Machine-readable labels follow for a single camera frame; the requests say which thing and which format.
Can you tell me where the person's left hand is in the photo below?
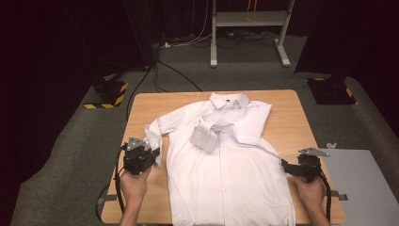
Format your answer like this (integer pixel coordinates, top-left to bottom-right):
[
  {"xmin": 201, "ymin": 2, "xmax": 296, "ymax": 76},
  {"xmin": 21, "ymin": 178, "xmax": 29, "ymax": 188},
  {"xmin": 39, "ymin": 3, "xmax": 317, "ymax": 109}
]
[{"xmin": 120, "ymin": 167, "xmax": 152, "ymax": 205}]

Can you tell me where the black floor cable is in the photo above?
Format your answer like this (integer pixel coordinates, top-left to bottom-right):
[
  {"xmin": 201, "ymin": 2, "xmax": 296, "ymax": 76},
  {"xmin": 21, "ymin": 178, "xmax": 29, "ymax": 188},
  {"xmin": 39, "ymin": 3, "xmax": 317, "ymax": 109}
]
[
  {"xmin": 125, "ymin": 65, "xmax": 152, "ymax": 121},
  {"xmin": 155, "ymin": 59, "xmax": 203, "ymax": 92}
]

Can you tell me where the person's right hand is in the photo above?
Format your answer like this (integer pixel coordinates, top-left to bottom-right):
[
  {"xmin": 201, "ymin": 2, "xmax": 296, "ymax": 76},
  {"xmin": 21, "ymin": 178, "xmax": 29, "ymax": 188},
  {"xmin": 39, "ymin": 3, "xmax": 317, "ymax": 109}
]
[{"xmin": 293, "ymin": 175, "xmax": 327, "ymax": 211}]

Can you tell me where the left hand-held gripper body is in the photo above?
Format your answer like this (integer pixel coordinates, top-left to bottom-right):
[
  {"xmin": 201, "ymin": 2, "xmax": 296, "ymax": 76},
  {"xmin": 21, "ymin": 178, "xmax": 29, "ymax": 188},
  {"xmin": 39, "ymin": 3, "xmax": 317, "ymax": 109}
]
[{"xmin": 122, "ymin": 137, "xmax": 154, "ymax": 176}]

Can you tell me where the white button-up shirt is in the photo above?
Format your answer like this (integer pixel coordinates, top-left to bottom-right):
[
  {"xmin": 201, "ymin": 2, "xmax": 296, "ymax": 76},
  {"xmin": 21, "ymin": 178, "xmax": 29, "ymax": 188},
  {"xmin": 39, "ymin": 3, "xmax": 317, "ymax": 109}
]
[{"xmin": 144, "ymin": 91, "xmax": 297, "ymax": 226}]

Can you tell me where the black base with yellow stripes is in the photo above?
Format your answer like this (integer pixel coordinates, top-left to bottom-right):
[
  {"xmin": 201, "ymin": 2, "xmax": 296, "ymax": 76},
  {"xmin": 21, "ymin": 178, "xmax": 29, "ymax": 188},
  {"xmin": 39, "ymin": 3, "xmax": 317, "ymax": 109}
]
[
  {"xmin": 84, "ymin": 78, "xmax": 130, "ymax": 110},
  {"xmin": 306, "ymin": 76, "xmax": 358, "ymax": 105}
]

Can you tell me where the grey flat panel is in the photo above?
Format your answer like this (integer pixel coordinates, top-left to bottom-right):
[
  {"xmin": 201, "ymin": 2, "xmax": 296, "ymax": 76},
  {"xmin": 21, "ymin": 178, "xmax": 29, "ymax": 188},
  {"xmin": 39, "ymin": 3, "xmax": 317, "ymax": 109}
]
[{"xmin": 318, "ymin": 149, "xmax": 399, "ymax": 226}]

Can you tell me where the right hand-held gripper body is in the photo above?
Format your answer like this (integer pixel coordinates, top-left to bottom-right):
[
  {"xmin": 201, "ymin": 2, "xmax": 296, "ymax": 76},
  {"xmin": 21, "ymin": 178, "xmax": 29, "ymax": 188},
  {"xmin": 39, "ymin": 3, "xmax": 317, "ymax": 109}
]
[{"xmin": 295, "ymin": 147, "xmax": 330, "ymax": 184}]

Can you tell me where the black cable loop under table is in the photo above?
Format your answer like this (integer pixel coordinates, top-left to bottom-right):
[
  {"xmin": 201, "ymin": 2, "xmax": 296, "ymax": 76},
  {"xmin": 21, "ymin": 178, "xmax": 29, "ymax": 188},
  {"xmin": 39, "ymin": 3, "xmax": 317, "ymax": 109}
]
[{"xmin": 94, "ymin": 183, "xmax": 111, "ymax": 222}]

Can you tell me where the black metal column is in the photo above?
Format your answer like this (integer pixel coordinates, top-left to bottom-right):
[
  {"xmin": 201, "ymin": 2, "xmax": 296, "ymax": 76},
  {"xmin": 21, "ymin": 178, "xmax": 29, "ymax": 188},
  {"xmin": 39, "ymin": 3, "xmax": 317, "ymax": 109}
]
[{"xmin": 121, "ymin": 0, "xmax": 159, "ymax": 71}]

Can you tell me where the tangle of black cables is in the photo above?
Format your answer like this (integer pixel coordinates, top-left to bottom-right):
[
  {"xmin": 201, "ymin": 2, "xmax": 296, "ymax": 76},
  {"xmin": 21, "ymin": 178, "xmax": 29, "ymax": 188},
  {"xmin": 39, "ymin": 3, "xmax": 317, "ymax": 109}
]
[{"xmin": 215, "ymin": 28, "xmax": 280, "ymax": 50}]

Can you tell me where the grey tape strip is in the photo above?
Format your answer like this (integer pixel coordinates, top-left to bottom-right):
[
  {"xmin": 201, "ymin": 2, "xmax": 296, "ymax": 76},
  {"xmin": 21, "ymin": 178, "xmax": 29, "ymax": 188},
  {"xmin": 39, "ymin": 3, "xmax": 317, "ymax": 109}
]
[
  {"xmin": 97, "ymin": 194, "xmax": 118, "ymax": 205},
  {"xmin": 330, "ymin": 189, "xmax": 348, "ymax": 202}
]

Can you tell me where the white floor cable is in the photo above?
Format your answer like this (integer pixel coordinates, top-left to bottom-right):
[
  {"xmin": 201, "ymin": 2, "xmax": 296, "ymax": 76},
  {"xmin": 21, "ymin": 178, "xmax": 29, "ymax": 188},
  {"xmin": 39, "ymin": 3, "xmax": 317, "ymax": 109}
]
[{"xmin": 159, "ymin": 0, "xmax": 215, "ymax": 50}]

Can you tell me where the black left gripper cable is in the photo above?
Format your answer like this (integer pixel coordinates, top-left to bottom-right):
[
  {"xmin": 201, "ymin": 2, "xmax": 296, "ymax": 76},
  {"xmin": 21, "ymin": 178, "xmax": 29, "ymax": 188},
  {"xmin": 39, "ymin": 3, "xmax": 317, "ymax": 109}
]
[{"xmin": 114, "ymin": 145, "xmax": 127, "ymax": 215}]

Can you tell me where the orange hanging cable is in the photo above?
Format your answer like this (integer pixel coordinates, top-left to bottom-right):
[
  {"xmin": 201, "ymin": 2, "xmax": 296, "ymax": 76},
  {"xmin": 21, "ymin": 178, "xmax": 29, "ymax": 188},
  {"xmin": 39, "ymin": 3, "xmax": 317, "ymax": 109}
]
[{"xmin": 246, "ymin": 0, "xmax": 258, "ymax": 22}]

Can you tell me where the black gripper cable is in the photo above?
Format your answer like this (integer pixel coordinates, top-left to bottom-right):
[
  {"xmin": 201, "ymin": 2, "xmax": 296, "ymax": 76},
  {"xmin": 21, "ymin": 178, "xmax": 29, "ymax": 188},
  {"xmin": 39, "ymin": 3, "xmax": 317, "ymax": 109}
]
[
  {"xmin": 114, "ymin": 145, "xmax": 127, "ymax": 215},
  {"xmin": 318, "ymin": 173, "xmax": 333, "ymax": 222}
]

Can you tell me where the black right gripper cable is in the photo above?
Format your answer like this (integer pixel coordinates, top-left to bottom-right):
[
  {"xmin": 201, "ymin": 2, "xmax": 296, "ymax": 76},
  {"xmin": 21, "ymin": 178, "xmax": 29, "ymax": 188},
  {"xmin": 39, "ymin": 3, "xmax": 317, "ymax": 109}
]
[{"xmin": 318, "ymin": 173, "xmax": 333, "ymax": 222}]

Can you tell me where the white metal desk frame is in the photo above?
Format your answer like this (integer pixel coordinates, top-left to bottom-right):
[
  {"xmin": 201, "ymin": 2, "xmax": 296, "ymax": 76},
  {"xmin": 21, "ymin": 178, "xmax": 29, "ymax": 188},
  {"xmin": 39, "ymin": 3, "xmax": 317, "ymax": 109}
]
[{"xmin": 209, "ymin": 0, "xmax": 295, "ymax": 69}]

